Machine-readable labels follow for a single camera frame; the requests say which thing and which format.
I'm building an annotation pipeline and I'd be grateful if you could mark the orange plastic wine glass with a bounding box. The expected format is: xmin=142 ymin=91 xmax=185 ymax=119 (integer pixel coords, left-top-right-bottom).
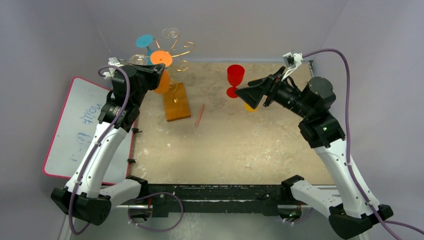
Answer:
xmin=150 ymin=50 xmax=173 ymax=94

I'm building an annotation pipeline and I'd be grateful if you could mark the yellow plastic wine glass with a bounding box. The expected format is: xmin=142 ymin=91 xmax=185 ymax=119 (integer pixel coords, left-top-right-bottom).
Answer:
xmin=244 ymin=103 xmax=258 ymax=113

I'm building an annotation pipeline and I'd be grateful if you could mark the clear wine glass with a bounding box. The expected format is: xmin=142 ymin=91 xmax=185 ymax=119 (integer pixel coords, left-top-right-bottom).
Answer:
xmin=161 ymin=27 xmax=180 ymax=40
xmin=128 ymin=53 xmax=149 ymax=66

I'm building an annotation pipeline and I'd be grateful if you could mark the red plastic wine glass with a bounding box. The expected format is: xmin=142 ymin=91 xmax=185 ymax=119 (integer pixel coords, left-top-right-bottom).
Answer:
xmin=226 ymin=64 xmax=245 ymax=99

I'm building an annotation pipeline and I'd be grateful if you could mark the blue plastic wine glass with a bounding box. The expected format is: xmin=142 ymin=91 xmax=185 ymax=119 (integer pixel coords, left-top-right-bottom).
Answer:
xmin=135 ymin=34 xmax=154 ymax=65

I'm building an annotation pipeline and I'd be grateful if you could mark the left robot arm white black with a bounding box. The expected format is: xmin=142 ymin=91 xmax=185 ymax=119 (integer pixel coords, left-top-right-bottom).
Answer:
xmin=51 ymin=63 xmax=166 ymax=226

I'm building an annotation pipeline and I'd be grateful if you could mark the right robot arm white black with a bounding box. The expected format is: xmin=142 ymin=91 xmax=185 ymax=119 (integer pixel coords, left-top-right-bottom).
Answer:
xmin=235 ymin=69 xmax=393 ymax=240

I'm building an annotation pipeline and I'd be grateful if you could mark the wooden rack base board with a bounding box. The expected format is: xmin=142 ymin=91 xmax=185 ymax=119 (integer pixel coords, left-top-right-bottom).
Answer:
xmin=162 ymin=82 xmax=191 ymax=122

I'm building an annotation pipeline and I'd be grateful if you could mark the small black clip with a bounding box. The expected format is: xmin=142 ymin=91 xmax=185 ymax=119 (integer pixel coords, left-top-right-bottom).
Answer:
xmin=131 ymin=127 xmax=143 ymax=134
xmin=127 ymin=158 xmax=136 ymax=164

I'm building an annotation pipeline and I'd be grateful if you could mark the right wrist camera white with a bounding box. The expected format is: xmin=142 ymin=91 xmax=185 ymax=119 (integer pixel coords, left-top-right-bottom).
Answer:
xmin=282 ymin=52 xmax=303 ymax=80

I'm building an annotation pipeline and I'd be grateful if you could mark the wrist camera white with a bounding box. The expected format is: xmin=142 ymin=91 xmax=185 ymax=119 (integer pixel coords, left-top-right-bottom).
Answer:
xmin=101 ymin=56 xmax=122 ymax=80
xmin=282 ymin=52 xmax=303 ymax=80

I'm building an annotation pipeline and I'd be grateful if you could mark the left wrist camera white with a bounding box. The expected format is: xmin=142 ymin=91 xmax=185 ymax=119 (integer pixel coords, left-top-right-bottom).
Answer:
xmin=101 ymin=56 xmax=122 ymax=80

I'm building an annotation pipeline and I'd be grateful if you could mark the whiteboard with pink frame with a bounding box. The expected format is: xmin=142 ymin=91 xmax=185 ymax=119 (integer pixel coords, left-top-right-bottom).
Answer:
xmin=42 ymin=76 xmax=137 ymax=186

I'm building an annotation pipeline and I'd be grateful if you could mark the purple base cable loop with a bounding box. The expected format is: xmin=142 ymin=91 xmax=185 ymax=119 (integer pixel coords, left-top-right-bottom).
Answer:
xmin=127 ymin=191 xmax=185 ymax=233

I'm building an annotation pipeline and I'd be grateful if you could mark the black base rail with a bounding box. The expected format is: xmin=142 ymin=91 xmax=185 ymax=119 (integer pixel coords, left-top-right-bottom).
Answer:
xmin=130 ymin=175 xmax=303 ymax=218

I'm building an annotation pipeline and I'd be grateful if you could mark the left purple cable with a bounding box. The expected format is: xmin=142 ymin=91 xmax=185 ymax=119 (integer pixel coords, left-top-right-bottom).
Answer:
xmin=67 ymin=65 xmax=131 ymax=236

